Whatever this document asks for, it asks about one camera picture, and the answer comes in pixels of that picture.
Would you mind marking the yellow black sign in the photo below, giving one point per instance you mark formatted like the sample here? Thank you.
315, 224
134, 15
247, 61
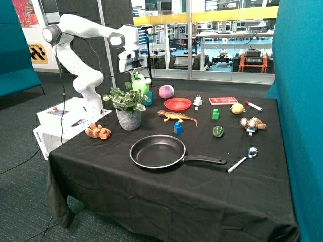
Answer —
38, 54

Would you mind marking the green toy watering can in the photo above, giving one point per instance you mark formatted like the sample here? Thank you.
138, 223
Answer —
140, 83

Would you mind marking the metal spoon white handle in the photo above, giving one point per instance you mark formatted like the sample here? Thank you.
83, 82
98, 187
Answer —
251, 153

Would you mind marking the green toy pepper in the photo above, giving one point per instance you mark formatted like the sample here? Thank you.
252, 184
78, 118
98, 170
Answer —
218, 131

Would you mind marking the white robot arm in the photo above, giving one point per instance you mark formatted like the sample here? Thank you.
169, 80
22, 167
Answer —
61, 35

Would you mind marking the white robot control box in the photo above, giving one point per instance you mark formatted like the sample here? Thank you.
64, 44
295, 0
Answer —
62, 122

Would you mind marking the pink purple plush ball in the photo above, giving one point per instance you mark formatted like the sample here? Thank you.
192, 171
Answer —
166, 91

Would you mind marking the red book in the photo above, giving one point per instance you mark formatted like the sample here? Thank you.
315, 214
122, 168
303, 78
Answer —
223, 101

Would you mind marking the green toy block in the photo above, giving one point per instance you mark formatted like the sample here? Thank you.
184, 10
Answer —
215, 114

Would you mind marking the orange toy lizard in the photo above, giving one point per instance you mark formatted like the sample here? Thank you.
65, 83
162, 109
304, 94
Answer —
172, 115

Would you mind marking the white power adapter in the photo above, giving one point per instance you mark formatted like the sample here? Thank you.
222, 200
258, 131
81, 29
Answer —
198, 101

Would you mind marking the potted plant in grey pot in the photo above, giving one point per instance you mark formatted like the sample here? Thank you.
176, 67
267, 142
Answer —
128, 105

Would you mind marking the teal sofa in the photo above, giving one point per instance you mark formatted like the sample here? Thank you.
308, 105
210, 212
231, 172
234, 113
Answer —
17, 72

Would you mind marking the blue plastic cup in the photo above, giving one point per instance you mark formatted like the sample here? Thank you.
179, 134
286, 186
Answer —
148, 100

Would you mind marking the teal partition wall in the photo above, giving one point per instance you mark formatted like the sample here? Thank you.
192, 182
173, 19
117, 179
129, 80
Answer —
297, 87

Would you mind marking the yellow lemon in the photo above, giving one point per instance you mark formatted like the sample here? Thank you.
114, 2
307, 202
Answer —
237, 108

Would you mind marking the blue toy block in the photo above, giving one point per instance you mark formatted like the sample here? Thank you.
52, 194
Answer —
177, 128

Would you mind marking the brown plush monkey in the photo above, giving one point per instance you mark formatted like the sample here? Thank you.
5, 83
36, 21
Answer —
251, 125

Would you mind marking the red plastic plate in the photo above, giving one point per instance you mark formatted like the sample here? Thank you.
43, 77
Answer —
177, 104

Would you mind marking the black tablecloth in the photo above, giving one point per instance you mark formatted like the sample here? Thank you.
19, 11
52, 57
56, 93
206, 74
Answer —
194, 202

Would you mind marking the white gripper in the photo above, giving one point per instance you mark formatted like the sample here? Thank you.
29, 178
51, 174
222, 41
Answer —
131, 60

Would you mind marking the red white marker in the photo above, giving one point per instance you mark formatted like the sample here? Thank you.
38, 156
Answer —
254, 106

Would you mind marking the orange plush toy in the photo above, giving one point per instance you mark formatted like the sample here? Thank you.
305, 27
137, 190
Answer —
98, 131

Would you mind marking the red poster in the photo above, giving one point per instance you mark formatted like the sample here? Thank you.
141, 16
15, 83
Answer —
26, 13

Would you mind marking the black frying pan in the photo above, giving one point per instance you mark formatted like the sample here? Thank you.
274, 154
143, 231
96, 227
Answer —
161, 151

